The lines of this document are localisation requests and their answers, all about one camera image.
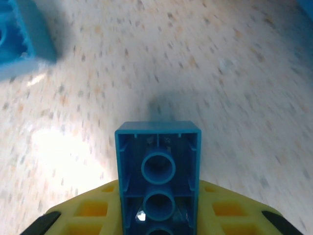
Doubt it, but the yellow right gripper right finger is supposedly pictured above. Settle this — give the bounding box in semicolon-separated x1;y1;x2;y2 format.
195;180;303;235

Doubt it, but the blue lego brick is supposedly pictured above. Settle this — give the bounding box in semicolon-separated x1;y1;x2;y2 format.
114;121;203;235
0;0;59;83

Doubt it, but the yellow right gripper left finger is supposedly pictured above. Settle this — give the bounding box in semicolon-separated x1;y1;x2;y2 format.
23;180;123;235

